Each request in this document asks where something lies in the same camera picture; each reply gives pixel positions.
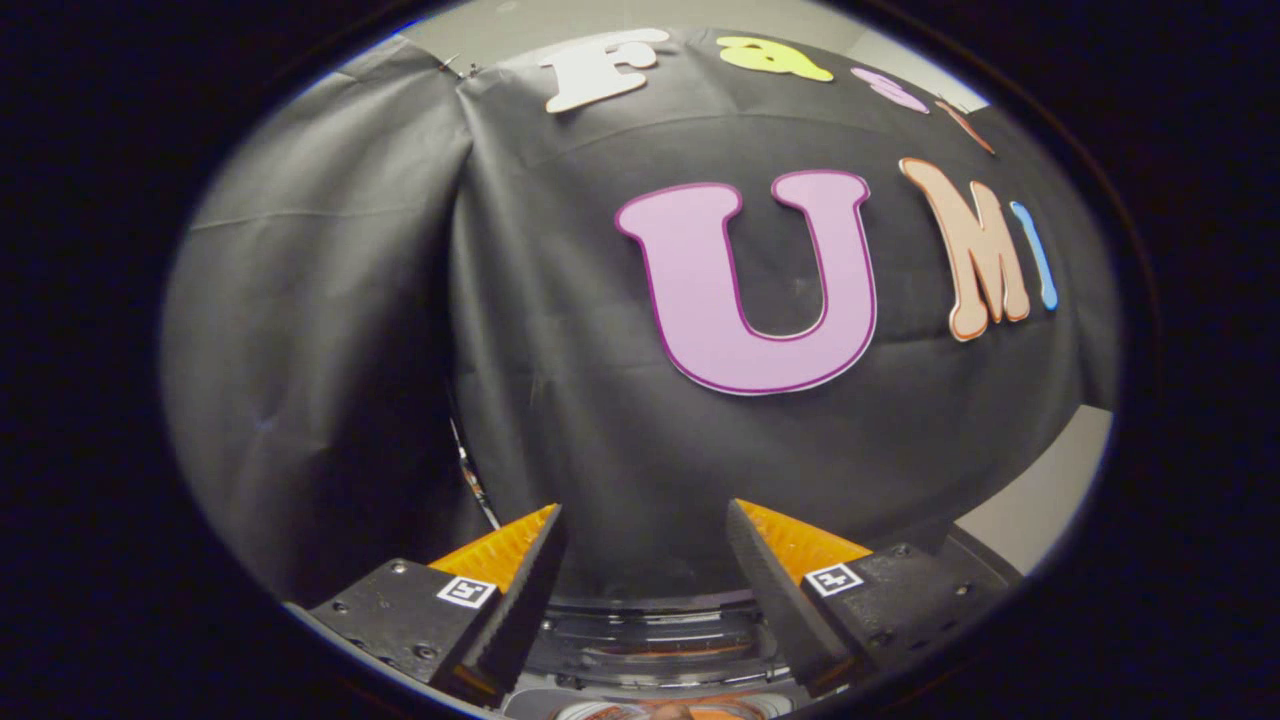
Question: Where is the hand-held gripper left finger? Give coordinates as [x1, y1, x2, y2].
[288, 503, 568, 707]

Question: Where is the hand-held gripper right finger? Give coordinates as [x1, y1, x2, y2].
[724, 498, 1003, 699]

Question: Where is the grey washing machine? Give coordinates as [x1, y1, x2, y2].
[500, 670, 806, 720]

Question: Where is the orange shirt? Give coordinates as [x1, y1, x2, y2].
[560, 698, 781, 720]

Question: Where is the black backdrop cloth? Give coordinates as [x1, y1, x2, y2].
[160, 25, 1121, 606]

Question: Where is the beige cabinet with dark frame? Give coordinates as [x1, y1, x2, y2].
[950, 405, 1114, 576]

